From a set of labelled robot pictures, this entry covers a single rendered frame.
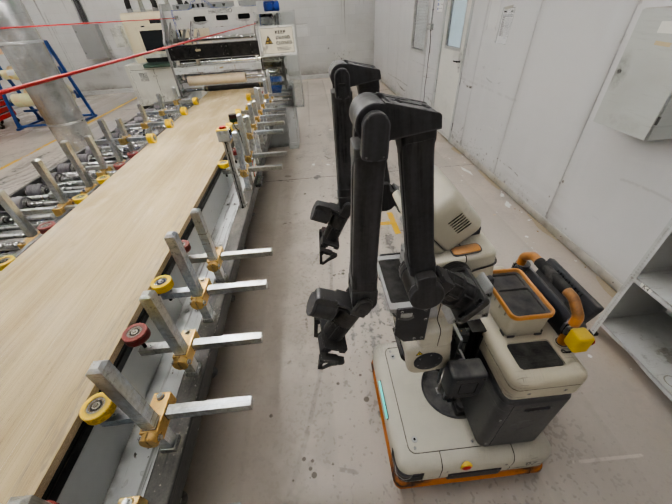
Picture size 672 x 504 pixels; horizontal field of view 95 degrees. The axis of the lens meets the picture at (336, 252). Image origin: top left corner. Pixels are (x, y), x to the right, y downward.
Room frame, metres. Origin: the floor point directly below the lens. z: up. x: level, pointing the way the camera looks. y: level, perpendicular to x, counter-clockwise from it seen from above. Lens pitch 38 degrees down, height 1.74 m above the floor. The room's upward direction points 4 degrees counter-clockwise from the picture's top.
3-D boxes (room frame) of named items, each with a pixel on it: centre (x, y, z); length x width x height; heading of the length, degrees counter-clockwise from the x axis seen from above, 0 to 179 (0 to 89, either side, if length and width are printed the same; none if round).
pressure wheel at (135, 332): (0.69, 0.71, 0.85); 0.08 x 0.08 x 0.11
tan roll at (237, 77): (4.98, 1.30, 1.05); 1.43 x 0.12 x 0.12; 93
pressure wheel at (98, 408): (0.44, 0.69, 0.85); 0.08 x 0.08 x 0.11
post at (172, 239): (0.90, 0.57, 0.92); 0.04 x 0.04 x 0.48; 3
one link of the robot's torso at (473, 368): (0.66, -0.35, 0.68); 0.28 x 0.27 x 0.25; 3
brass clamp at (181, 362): (0.67, 0.56, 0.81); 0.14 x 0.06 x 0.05; 3
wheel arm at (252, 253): (1.19, 0.53, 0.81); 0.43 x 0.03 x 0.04; 93
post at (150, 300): (0.65, 0.56, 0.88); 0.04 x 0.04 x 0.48; 3
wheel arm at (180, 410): (0.44, 0.50, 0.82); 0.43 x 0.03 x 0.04; 93
